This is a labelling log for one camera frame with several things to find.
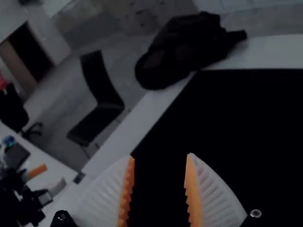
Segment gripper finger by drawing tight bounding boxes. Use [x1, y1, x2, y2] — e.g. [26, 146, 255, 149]
[184, 152, 263, 227]
[52, 155, 136, 227]

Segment orange tool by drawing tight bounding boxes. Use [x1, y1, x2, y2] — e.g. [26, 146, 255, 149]
[27, 163, 47, 178]

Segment black mat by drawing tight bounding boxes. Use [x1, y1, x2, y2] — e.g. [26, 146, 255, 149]
[131, 68, 303, 227]

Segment dark tablet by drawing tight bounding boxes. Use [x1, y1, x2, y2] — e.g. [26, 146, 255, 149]
[4, 143, 31, 167]

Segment black office chair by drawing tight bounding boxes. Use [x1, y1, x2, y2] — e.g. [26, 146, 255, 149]
[0, 82, 44, 140]

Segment black jacket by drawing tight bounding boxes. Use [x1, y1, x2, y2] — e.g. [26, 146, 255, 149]
[134, 11, 248, 90]

